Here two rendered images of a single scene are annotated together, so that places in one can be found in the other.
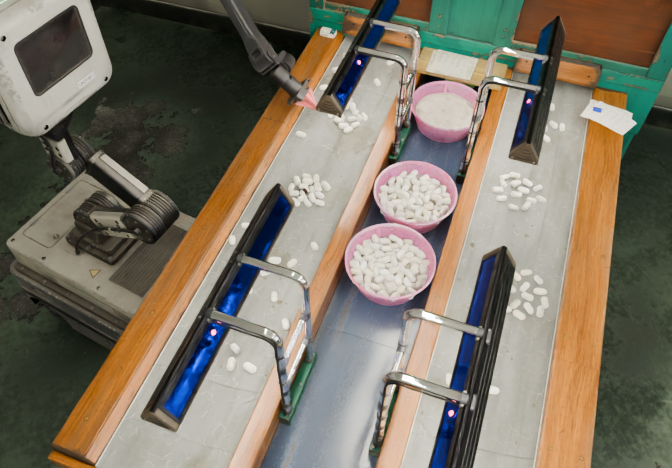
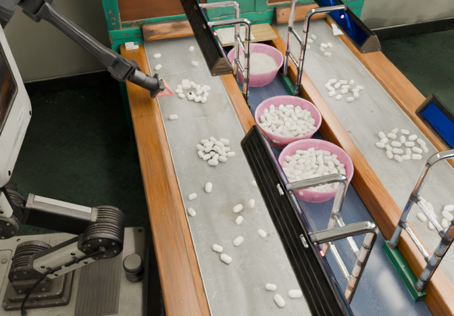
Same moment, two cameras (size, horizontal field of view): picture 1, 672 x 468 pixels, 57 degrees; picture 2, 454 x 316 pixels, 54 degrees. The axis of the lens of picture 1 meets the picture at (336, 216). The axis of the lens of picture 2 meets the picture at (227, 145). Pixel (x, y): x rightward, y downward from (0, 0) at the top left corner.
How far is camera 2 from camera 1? 0.86 m
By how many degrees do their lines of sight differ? 24
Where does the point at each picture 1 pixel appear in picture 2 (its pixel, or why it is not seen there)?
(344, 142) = (208, 109)
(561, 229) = (386, 98)
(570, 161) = (352, 61)
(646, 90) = (355, 8)
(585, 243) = (408, 98)
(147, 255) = (94, 278)
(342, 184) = (233, 136)
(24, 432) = not seen: outside the picture
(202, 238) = (169, 222)
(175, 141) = not seen: hidden behind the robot
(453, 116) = (262, 65)
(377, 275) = not seen: hidden behind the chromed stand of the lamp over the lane
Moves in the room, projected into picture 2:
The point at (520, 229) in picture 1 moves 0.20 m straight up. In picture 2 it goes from (365, 109) to (376, 69)
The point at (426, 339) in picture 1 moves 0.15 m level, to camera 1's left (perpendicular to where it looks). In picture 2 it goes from (386, 200) to (355, 221)
